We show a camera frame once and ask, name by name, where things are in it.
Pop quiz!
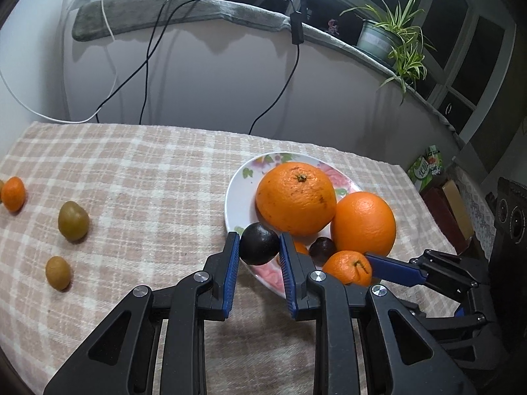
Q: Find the black ring light cable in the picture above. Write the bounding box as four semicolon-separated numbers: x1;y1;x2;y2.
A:
248;0;309;136

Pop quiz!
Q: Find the green spider plant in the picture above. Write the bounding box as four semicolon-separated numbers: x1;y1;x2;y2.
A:
340;0;437;105

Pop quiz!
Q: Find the black speaker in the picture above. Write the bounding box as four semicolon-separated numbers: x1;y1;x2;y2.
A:
488;177;527;264

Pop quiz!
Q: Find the checkered beige tablecloth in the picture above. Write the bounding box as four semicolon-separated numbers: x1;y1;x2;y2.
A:
0;121;466;395

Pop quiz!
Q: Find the red box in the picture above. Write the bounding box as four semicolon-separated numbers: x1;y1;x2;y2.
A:
421;187;470;256

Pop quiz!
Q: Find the smooth round orange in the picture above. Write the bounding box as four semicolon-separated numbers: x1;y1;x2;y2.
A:
330;192;397;257

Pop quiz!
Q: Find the white plant pot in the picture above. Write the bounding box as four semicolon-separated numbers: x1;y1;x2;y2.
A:
356;20;402;66

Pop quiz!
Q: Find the small tangerine with stem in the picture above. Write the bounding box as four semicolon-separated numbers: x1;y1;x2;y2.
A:
322;250;373;286

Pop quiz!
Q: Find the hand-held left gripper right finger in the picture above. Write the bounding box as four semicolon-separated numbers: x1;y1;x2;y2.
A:
279;232;478;395

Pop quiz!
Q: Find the small green jujube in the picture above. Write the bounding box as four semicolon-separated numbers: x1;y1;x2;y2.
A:
58;201;90;243

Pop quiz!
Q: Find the white lace cloth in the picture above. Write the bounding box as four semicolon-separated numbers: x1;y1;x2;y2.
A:
453;167;497;260

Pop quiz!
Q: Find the white charger cable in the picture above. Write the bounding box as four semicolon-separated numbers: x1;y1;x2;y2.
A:
101;0;136;41

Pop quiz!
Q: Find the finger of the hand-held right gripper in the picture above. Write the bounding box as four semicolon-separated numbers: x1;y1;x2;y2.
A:
364;249;490;295
405;292;511;376

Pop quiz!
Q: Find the dark plum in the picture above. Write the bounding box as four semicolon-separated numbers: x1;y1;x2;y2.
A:
239;222;281;266
309;237;337;267

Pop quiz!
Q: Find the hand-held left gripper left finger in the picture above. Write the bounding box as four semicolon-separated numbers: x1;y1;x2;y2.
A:
43;231;240;395

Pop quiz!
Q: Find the floral white plate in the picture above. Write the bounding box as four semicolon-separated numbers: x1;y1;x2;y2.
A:
224;152;381;301

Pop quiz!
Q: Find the brown cardboard box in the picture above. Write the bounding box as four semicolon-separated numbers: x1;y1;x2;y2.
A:
442;179;474;241

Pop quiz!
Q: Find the long white cable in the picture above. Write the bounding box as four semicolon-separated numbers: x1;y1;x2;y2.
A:
0;37;118;124

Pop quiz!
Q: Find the smaller brown kiwi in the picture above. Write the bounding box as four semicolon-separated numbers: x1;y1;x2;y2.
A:
45;256;71;291

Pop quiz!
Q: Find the green printed carton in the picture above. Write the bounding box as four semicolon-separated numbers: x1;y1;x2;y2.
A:
407;145;446;192

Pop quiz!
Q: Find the large rough orange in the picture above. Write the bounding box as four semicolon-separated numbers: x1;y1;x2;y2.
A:
255;163;337;237

